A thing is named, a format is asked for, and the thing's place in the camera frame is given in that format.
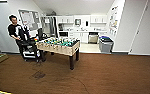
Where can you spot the person in black shirt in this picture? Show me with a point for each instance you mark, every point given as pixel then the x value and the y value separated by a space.
pixel 16 30

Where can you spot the white two-door sink cabinet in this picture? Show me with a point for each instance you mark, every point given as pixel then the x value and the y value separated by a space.
pixel 81 36

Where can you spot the wooden foosball table green field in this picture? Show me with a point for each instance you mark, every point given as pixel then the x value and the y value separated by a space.
pixel 62 48

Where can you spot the grey trash bin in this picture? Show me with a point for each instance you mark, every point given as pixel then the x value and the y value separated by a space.
pixel 106 46

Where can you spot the stainless steel refrigerator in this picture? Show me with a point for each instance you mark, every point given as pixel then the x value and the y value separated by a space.
pixel 50 25

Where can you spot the built-in black microwave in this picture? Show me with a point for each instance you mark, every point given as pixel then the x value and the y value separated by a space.
pixel 63 34

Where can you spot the green lid bin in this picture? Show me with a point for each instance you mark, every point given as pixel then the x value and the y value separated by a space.
pixel 106 40

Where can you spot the white door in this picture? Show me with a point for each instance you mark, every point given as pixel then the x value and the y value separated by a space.
pixel 144 28

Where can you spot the white wall cabinet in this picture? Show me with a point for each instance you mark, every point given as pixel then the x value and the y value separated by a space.
pixel 65 19
pixel 98 19

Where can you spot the large wall poster board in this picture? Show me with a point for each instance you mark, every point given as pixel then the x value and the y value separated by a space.
pixel 113 18

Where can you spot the blue lid recycling bin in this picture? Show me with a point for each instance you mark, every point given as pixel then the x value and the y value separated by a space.
pixel 104 37

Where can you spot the grey wall pin board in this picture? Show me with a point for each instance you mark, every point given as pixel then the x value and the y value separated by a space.
pixel 29 18

